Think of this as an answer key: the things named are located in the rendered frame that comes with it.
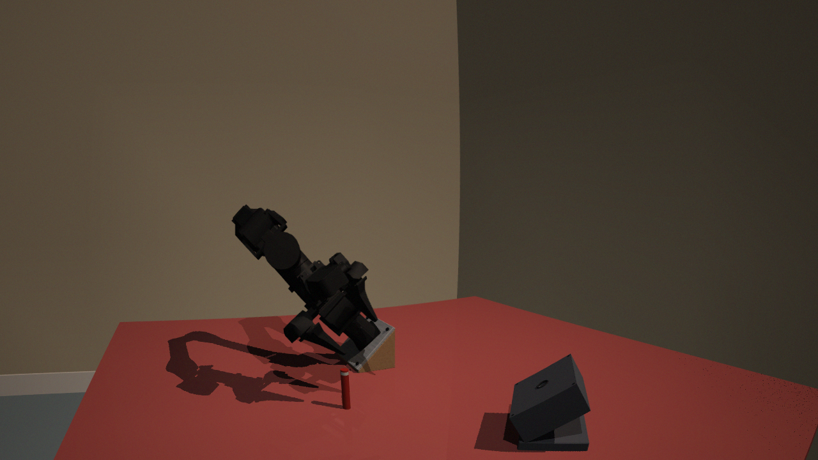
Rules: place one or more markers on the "dark grey sloped panel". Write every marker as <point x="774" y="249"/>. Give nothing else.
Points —
<point x="548" y="409"/>

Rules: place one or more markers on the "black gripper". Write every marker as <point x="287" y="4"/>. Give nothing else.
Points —
<point x="302" y="325"/>

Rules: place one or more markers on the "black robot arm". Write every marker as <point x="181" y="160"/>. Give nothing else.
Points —
<point x="260" y="232"/>

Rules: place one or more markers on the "red peg with white band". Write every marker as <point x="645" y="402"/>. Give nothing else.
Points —
<point x="345" y="388"/>

